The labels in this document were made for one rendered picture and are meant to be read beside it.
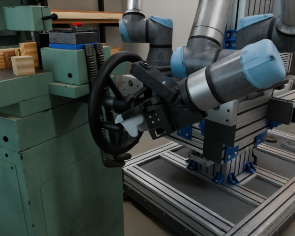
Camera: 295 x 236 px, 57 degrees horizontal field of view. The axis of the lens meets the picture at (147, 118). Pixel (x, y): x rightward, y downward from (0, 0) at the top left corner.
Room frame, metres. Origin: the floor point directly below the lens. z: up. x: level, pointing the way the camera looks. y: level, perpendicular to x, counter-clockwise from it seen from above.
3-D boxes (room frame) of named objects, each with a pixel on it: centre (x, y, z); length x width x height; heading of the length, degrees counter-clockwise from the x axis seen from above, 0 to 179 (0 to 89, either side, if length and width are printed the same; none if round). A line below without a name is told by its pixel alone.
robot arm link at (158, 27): (1.43, -0.06, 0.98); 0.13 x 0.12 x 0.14; 86
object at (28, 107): (0.87, 0.31, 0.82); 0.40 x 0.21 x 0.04; 150
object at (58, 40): (0.79, 0.19, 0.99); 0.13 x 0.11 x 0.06; 150
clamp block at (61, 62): (0.79, 0.20, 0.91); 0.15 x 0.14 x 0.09; 150
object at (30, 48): (0.87, 0.29, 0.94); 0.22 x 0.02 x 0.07; 150
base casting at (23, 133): (0.96, 0.46, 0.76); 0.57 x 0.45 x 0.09; 60
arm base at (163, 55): (1.43, -0.07, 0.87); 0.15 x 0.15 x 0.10
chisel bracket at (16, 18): (0.91, 0.37, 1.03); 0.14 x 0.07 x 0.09; 60
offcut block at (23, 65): (0.70, 0.32, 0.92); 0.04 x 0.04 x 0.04; 40
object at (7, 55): (0.87, 0.35, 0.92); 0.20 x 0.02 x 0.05; 150
